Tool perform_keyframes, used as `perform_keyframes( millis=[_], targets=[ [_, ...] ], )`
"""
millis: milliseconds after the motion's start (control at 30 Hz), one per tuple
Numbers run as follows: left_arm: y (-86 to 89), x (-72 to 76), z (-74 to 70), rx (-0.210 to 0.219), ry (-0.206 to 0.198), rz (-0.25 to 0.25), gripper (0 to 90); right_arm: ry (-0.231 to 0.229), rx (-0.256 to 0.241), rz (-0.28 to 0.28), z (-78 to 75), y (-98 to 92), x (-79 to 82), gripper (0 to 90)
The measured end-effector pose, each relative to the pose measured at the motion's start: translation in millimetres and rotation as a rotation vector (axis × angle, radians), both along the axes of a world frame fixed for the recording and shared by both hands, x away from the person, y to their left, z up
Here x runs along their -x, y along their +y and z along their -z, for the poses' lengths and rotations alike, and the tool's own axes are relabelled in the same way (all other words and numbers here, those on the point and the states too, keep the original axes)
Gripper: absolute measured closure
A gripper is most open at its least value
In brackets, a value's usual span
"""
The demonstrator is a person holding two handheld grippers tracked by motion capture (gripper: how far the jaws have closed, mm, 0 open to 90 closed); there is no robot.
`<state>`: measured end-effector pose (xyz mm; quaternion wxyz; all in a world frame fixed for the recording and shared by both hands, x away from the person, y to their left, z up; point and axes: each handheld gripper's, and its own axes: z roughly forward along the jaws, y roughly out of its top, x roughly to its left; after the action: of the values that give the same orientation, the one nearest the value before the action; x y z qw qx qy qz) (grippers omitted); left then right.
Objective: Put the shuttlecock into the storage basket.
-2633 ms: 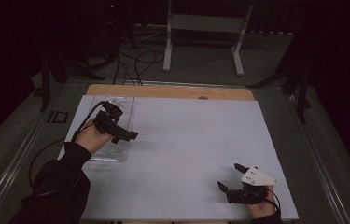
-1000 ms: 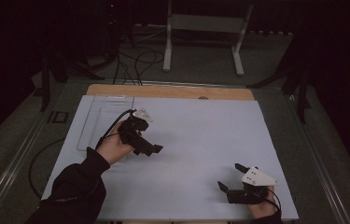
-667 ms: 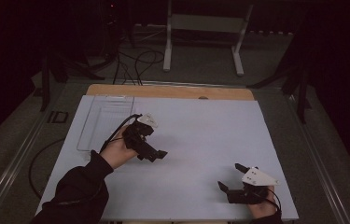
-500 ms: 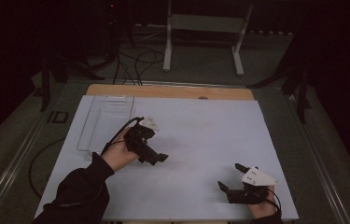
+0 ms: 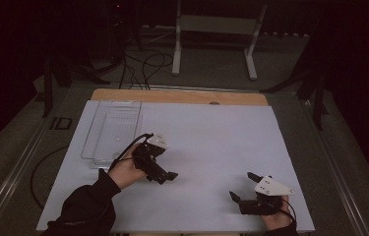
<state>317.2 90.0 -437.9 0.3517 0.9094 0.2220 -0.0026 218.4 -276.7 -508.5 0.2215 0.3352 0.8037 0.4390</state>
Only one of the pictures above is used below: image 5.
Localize hand-held gripper cable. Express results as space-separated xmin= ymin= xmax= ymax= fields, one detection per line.
xmin=107 ymin=132 xmax=155 ymax=172
xmin=279 ymin=198 xmax=298 ymax=227

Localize left hand-held gripper cable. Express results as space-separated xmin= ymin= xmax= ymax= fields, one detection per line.
xmin=107 ymin=132 xmax=155 ymax=172

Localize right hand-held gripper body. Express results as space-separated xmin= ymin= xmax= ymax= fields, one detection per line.
xmin=238 ymin=176 xmax=295 ymax=216

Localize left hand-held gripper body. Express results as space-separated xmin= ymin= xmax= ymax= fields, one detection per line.
xmin=132 ymin=132 xmax=170 ymax=182

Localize tangled black floor cables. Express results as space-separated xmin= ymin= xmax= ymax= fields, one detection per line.
xmin=118 ymin=51 xmax=174 ymax=90

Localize person's right hand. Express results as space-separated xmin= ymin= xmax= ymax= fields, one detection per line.
xmin=260 ymin=195 xmax=293 ymax=231

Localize white metal stand frame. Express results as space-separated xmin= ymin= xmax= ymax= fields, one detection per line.
xmin=171 ymin=0 xmax=269 ymax=82

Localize looping black cable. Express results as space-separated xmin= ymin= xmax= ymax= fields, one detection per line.
xmin=30 ymin=146 xmax=70 ymax=210

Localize clear plastic tray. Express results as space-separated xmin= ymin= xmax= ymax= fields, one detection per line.
xmin=80 ymin=100 xmax=144 ymax=171

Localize person's left hand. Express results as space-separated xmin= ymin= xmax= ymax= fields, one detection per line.
xmin=107 ymin=143 xmax=149 ymax=191

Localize white table cover sheet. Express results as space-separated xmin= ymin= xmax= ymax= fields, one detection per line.
xmin=35 ymin=99 xmax=316 ymax=234

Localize small black floor bracket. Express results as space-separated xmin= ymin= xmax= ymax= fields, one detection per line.
xmin=49 ymin=116 xmax=73 ymax=131

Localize right hand-held gripper cable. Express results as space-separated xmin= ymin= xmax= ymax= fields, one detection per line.
xmin=279 ymin=198 xmax=298 ymax=227

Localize metal floor rail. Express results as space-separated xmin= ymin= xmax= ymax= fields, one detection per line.
xmin=0 ymin=92 xmax=62 ymax=236
xmin=303 ymin=97 xmax=369 ymax=236

